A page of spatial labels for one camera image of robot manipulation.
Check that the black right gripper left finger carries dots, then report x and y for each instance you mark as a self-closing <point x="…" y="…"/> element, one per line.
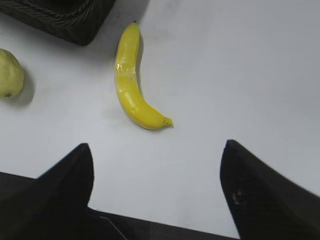
<point x="51" y="207"/>

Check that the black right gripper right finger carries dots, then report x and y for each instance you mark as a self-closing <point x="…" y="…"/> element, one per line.
<point x="264" y="204"/>

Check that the dark woven wicker basket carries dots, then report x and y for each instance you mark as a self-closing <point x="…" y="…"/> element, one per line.
<point x="75" y="21"/>

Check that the yellow lemon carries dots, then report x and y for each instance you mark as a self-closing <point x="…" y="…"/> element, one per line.
<point x="11" y="75"/>

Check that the yellow banana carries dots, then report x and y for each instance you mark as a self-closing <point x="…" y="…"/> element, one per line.
<point x="127" y="88"/>

